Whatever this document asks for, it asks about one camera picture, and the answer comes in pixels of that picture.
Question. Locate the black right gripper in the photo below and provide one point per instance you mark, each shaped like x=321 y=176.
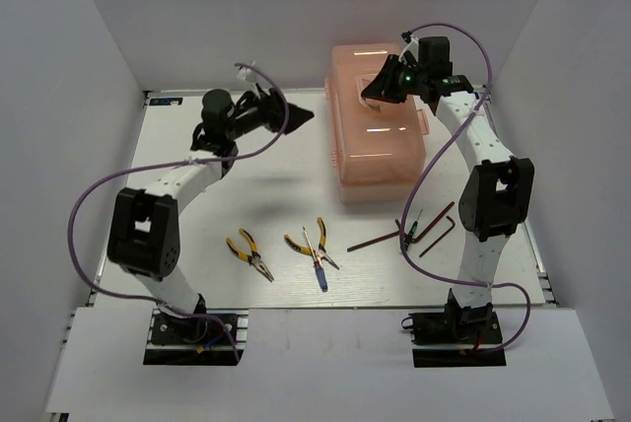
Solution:
x=382 y=87

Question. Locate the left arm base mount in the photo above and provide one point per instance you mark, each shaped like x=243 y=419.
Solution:
x=171 y=342

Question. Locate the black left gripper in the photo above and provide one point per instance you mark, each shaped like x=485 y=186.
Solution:
x=271 y=106

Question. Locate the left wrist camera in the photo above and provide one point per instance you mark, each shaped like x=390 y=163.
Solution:
x=247 y=76

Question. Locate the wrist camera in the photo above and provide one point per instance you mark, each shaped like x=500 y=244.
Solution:
x=410 y=54
x=247 y=76

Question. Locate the brown hex key middle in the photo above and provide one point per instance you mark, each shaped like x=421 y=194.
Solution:
x=433 y=223

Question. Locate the pink plastic toolbox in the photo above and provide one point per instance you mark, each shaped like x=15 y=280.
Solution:
x=378 y=148

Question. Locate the brown hex key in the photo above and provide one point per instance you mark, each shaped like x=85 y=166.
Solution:
x=376 y=240
x=433 y=223
x=452 y=225

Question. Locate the brown hex key left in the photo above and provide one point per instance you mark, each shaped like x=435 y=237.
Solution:
x=376 y=240

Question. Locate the red blue handled screwdriver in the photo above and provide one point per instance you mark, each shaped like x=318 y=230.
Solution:
x=319 y=271

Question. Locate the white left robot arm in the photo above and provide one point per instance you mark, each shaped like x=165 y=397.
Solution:
x=144 y=238

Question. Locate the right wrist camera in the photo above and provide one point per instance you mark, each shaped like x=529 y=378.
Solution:
x=410 y=54

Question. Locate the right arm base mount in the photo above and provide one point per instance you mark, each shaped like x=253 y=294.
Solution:
x=439 y=342

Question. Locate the green black precision screwdriver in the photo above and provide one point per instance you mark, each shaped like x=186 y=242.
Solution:
x=409 y=237

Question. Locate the yellow pliers right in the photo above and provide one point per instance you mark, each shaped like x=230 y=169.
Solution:
x=320 y=251

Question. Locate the brown hex key right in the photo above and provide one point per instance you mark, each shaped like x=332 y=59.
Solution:
x=452 y=225

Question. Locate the yellow needle-nose pliers left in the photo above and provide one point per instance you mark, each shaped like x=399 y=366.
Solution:
x=252 y=257

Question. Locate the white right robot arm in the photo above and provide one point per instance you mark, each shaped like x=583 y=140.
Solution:
x=496 y=197

